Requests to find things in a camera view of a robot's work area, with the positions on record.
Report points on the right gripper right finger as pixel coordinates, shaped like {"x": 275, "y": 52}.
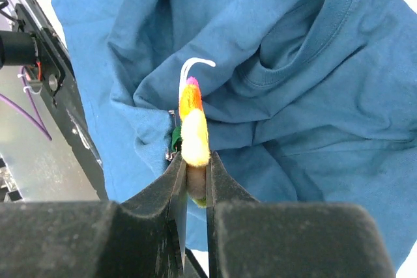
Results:
{"x": 248, "y": 238}

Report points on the colourful plush flower brooch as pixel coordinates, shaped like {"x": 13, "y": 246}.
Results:
{"x": 190, "y": 137}

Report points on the blue t-shirt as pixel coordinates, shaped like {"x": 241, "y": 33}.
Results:
{"x": 309, "y": 100}

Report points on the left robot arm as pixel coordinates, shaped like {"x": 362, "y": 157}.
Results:
{"x": 32, "y": 43}

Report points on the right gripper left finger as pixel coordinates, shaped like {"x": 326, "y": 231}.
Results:
{"x": 142, "y": 237}

